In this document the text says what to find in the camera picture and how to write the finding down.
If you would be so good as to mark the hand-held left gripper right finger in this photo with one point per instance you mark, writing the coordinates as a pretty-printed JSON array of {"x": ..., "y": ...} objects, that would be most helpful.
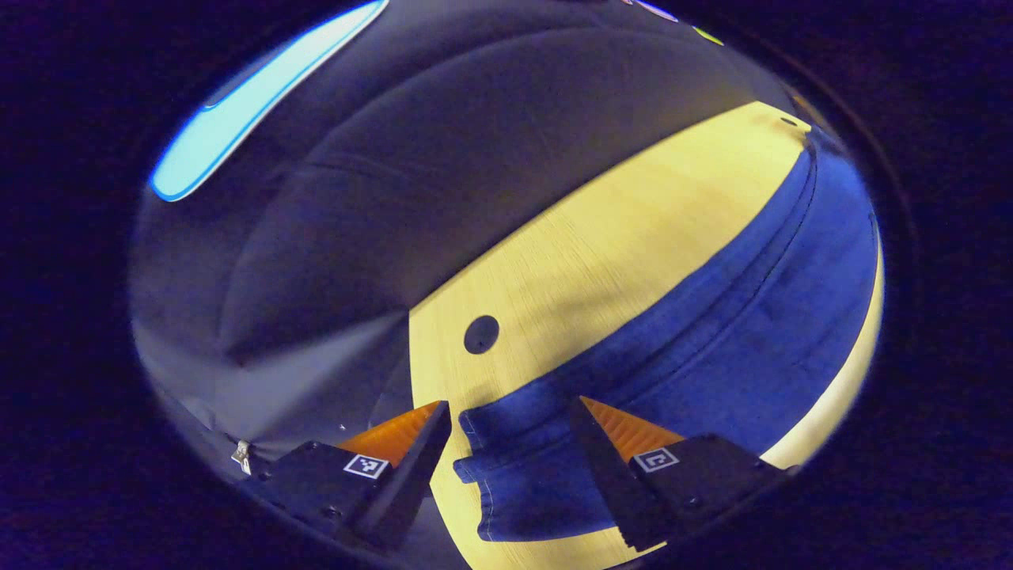
[{"x": 609, "y": 483}]

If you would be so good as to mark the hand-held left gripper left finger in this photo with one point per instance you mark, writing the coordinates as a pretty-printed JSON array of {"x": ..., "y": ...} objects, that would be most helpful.
[{"x": 411, "y": 483}]

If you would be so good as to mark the blue denim jeans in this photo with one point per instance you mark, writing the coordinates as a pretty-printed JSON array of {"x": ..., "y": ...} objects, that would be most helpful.
[{"x": 712, "y": 340}]

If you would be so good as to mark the white backdrop clip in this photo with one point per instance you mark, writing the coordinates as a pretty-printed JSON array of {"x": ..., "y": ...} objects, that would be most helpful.
[{"x": 241, "y": 457}]

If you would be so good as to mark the black backdrop cloth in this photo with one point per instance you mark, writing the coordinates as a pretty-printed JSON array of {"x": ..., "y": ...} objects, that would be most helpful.
[{"x": 475, "y": 158}]

